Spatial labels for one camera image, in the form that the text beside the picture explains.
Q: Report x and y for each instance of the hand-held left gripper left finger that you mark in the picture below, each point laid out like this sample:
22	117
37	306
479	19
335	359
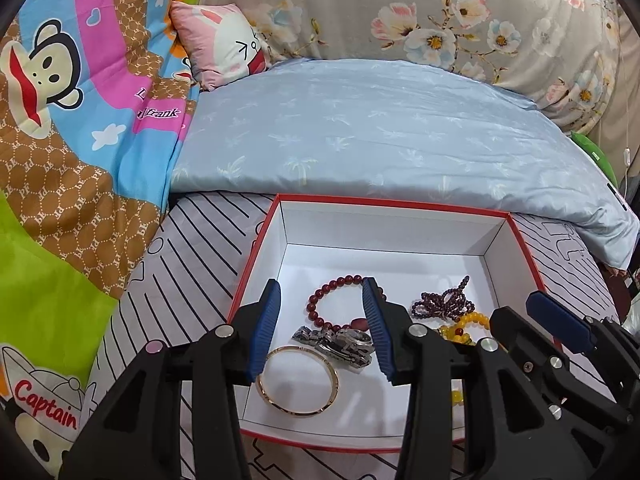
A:
265	332

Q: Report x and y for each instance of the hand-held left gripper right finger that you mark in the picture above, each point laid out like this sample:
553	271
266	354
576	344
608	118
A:
377	332

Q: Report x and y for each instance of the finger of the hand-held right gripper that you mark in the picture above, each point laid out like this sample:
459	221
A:
557	320
530	345

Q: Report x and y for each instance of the silver wristwatch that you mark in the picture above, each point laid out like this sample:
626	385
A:
345	342

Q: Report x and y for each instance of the gold bangle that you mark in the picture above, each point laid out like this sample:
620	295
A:
300	413

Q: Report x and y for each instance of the red cardboard box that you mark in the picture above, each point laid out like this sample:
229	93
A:
385	240

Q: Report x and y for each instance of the green object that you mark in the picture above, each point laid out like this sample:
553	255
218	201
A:
592	147

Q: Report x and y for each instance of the light blue blanket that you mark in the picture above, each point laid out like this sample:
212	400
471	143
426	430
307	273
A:
375	135

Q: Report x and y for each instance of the cartoon monkey printed blanket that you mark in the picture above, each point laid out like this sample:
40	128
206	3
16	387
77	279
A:
75	210

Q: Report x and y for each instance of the pink cartoon pillow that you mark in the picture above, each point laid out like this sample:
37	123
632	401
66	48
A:
215	45

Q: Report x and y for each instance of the grey floral quilt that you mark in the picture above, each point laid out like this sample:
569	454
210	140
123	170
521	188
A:
350	10

